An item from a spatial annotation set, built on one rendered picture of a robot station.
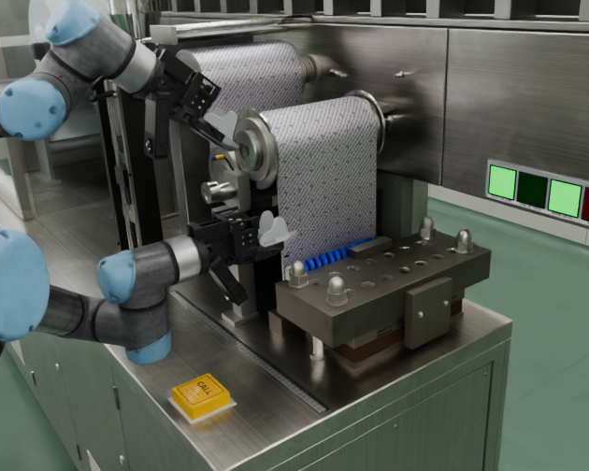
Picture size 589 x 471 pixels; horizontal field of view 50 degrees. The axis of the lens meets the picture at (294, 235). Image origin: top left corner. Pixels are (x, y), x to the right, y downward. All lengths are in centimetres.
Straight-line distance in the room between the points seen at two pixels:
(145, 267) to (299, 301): 27
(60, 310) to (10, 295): 34
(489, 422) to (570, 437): 114
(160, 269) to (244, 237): 16
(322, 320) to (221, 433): 24
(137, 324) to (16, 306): 36
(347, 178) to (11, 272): 70
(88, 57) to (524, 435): 198
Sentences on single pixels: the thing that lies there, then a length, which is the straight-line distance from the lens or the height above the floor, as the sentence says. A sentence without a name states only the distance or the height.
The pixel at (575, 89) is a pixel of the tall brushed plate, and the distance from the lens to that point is 108.
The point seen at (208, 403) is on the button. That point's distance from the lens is 103.
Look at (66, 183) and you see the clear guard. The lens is 206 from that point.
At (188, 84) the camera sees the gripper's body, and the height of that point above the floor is 138.
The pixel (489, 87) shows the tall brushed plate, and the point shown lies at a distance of 117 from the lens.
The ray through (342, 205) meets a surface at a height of 112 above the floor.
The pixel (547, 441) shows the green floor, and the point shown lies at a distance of 248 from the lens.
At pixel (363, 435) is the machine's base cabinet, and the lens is 111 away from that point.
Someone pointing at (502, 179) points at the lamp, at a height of 119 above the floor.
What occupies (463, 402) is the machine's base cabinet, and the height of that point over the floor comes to 77.
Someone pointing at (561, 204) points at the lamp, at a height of 117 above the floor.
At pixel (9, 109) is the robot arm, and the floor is 140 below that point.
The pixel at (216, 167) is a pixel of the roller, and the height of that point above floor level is 118.
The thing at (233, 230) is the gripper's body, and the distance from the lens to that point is 105.
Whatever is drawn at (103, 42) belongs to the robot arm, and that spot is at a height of 146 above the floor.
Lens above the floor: 153
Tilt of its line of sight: 22 degrees down
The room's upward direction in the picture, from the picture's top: 3 degrees counter-clockwise
